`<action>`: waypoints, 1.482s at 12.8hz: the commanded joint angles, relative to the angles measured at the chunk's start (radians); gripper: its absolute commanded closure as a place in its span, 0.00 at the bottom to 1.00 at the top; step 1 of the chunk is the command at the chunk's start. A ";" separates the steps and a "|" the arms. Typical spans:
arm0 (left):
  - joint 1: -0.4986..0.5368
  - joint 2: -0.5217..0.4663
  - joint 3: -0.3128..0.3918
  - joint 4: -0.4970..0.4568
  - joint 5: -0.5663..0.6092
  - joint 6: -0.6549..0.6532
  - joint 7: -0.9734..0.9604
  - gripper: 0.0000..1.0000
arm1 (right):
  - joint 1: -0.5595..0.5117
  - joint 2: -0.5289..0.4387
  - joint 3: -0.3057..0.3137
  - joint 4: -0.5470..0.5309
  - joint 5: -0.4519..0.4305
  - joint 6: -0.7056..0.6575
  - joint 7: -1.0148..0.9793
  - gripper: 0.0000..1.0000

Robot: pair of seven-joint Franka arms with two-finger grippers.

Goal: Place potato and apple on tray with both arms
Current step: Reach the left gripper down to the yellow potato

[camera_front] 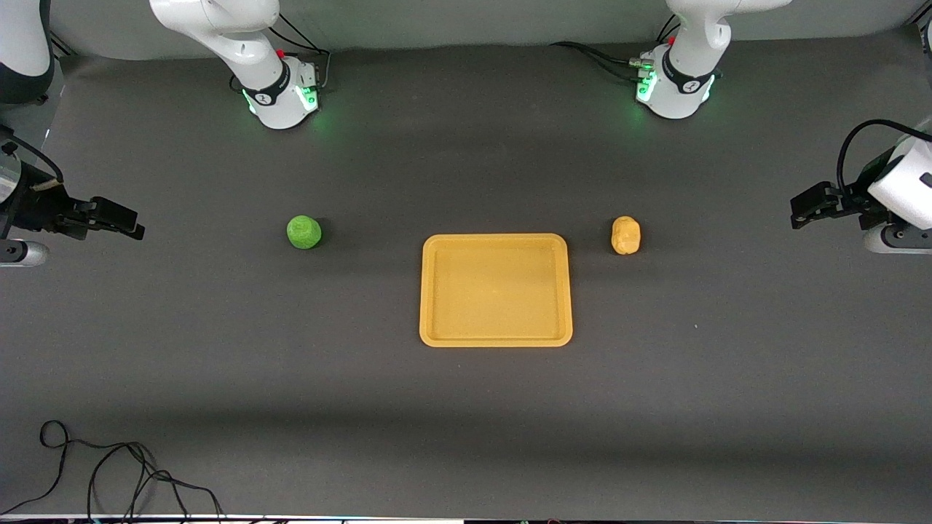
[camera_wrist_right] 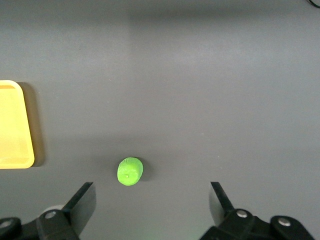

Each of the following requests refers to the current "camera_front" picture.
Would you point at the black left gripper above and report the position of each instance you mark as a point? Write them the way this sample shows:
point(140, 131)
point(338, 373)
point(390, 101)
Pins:
point(856, 201)

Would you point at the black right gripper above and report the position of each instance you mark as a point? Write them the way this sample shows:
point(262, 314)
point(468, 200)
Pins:
point(38, 207)

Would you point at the green apple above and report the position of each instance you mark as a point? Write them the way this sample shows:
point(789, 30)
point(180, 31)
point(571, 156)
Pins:
point(304, 232)

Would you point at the yellow-brown potato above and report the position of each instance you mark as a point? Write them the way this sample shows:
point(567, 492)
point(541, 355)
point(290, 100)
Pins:
point(625, 235)

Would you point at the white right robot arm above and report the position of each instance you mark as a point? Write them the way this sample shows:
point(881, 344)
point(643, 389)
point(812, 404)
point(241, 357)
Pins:
point(255, 51)

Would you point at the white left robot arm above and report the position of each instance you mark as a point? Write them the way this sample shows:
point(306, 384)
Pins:
point(684, 80)

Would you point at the yellow plastic tray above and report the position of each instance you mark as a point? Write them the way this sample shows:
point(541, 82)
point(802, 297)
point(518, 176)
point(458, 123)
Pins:
point(495, 291)

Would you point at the dark grey table cloth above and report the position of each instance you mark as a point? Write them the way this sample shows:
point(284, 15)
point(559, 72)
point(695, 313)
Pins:
point(466, 422)

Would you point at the aluminium frame bar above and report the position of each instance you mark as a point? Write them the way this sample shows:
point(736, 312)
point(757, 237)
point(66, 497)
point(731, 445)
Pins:
point(926, 28)
point(62, 45)

